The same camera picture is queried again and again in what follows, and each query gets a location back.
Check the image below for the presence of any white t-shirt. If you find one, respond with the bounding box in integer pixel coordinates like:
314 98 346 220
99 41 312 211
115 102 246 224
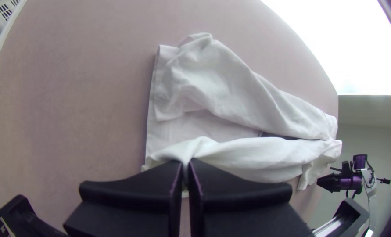
142 32 343 192

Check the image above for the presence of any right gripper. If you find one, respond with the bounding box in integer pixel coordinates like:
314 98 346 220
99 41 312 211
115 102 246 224
338 173 363 192

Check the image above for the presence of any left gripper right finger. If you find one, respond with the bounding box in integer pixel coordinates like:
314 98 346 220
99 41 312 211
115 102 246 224
188 158 314 237

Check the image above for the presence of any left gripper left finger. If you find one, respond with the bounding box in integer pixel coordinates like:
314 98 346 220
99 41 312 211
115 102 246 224
63 160 184 237

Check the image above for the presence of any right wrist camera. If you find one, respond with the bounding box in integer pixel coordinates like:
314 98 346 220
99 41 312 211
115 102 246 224
341 160 352 178

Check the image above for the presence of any white laundry basket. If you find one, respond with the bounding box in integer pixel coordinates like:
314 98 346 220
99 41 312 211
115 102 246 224
0 0 28 99

